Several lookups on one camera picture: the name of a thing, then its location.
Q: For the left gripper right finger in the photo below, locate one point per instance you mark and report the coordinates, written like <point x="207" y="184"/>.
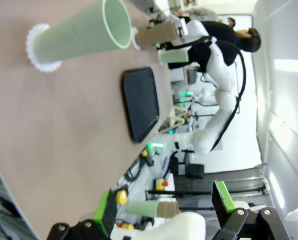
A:
<point x="238" y="222"/>

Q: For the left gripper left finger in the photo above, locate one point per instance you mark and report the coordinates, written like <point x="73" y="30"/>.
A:
<point x="108" y="212"/>

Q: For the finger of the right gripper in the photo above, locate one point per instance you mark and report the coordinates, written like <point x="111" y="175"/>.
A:
<point x="163" y="45"/>
<point x="151" y="25"/>

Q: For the brown plastic cup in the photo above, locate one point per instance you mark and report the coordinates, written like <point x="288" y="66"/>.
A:
<point x="153" y="36"/>
<point x="168" y="208"/>

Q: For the light green plastic cup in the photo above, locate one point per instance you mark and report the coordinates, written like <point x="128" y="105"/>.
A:
<point x="172" y="56"/>
<point x="143" y="208"/>
<point x="76" y="37"/>

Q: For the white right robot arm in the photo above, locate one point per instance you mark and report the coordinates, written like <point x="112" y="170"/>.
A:
<point x="223" y="75"/>

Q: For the yellow round knob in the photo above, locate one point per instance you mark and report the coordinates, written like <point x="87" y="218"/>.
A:
<point x="121" y="197"/>
<point x="145" y="153"/>

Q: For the yellow emergency stop box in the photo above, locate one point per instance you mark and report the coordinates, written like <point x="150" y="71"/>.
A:
<point x="160" y="185"/>
<point x="127" y="226"/>

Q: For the rectangular ceiling light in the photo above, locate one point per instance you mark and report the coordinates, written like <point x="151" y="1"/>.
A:
<point x="276" y="190"/>
<point x="287" y="66"/>

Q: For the black plastic tray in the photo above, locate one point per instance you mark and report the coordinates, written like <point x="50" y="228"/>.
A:
<point x="141" y="105"/>

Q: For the bystander black hair black top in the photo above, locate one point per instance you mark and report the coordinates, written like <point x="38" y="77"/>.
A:
<point x="228" y="32"/>

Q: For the black tripod rod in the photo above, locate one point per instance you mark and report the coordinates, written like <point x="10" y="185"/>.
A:
<point x="178" y="192"/>

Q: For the black box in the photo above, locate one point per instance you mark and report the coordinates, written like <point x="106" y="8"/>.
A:
<point x="195" y="171"/>

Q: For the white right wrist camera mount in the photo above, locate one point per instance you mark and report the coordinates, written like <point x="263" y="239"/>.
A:
<point x="185" y="26"/>

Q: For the wooden frame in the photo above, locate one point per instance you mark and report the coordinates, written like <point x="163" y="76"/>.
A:
<point x="175" y="117"/>

